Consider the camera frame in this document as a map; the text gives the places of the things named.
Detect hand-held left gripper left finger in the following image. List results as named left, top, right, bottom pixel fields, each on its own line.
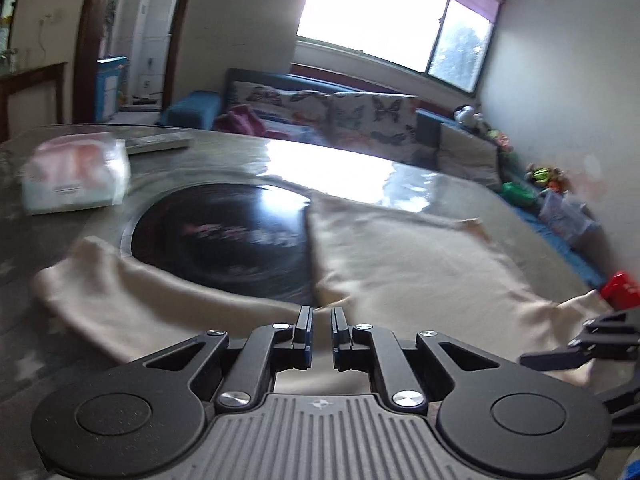
left=142, top=306, right=314, bottom=408

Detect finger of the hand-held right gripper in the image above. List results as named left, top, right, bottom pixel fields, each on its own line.
left=519, top=309, right=640, bottom=374

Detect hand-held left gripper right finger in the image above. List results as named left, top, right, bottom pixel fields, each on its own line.
left=331, top=306, right=501, bottom=411

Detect cream fleece pants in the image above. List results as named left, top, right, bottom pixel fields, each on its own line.
left=31, top=192, right=621, bottom=396

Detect red plastic stool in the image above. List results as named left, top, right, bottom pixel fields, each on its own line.
left=600, top=271, right=640, bottom=311

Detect black round hot plate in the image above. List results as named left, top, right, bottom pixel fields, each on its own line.
left=120, top=183, right=321, bottom=311

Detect clear storage box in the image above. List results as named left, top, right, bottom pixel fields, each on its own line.
left=537, top=190, right=599, bottom=251

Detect green bowl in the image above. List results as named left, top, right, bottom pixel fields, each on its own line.
left=501, top=182, right=539, bottom=209

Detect brown plush toy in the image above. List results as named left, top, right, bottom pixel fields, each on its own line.
left=527, top=162, right=567, bottom=192

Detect square butterfly pillow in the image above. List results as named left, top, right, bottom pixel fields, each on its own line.
left=327, top=92, right=420, bottom=161

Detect grey pillow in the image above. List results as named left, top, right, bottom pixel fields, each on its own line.
left=437, top=122, right=503, bottom=191

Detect green pink toy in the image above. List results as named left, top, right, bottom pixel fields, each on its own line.
left=487, top=130, right=514, bottom=155

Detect pink cloth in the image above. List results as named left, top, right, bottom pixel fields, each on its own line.
left=216, top=105, right=266, bottom=136

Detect long butterfly pillow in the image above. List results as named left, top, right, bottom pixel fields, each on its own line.
left=230, top=81, right=336, bottom=137

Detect blue sofa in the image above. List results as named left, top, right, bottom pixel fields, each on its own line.
left=160, top=67, right=608, bottom=288

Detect white plush toy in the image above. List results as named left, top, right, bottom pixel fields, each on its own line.
left=454, top=105, right=486, bottom=128

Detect tissue pack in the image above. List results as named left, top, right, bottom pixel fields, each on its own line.
left=21, top=132, right=132, bottom=216

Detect blue cabinet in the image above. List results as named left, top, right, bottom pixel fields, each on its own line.
left=95, top=56, right=130, bottom=121

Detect window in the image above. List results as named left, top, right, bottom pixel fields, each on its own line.
left=295, top=0, right=503, bottom=93

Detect wooden cabinet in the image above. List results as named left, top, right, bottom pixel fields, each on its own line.
left=0, top=62, right=68, bottom=142

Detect brown door frame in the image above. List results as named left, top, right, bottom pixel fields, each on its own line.
left=72, top=0, right=201, bottom=123

